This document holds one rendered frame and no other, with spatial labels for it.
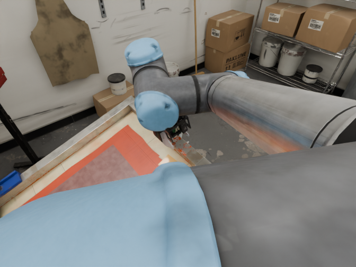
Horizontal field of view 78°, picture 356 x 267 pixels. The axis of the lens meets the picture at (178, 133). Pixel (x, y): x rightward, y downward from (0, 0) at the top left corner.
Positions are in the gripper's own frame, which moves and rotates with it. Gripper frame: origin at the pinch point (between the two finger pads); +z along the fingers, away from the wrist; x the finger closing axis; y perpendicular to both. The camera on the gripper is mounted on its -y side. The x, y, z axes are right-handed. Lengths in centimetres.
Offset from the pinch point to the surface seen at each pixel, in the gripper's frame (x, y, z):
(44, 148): -74, -176, 111
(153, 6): 120, -200, 53
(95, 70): 21, -194, 77
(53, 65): -12, -193, 49
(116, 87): 28, -172, 96
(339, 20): 248, -45, 93
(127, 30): 78, -200, 61
